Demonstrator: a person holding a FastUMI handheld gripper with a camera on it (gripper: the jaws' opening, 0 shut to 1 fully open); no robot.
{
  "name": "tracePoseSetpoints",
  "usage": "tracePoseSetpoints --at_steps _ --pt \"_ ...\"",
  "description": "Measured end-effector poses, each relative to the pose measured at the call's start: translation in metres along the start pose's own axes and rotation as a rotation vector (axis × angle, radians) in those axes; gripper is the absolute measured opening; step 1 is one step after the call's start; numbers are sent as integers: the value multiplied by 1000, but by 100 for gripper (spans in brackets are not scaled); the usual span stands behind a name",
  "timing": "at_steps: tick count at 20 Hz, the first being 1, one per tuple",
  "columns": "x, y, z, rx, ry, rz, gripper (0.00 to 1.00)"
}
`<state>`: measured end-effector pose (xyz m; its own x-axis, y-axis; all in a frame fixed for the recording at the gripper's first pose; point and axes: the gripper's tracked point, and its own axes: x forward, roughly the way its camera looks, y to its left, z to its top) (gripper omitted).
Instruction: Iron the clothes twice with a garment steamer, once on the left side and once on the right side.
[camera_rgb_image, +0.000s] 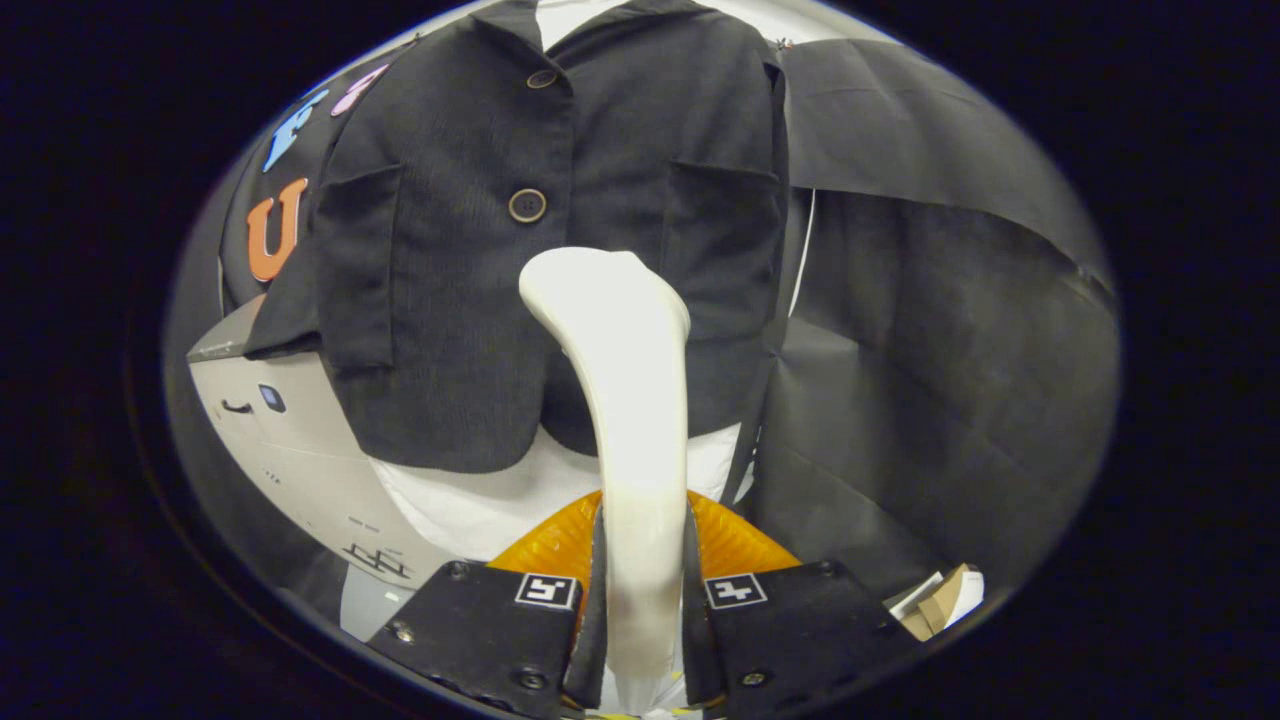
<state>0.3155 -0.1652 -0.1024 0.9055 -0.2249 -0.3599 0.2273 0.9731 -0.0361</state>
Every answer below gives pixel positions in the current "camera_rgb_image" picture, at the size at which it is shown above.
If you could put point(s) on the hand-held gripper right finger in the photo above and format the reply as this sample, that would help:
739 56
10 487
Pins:
800 625

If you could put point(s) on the white garment steamer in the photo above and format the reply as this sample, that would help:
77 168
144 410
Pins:
630 400

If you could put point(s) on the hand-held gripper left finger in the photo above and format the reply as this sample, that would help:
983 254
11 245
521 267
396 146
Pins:
480 630

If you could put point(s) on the black jacket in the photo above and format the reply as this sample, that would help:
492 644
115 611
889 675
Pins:
450 320

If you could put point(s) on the white box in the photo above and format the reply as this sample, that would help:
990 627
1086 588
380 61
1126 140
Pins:
970 595

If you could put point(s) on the white mannequin torso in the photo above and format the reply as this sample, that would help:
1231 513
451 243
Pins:
470 505

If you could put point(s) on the black backdrop cloth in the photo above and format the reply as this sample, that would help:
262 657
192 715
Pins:
950 350

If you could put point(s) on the grey cabinet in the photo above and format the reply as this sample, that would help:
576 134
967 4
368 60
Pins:
290 450

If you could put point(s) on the brown cardboard piece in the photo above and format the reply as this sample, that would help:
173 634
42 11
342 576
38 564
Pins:
935 605

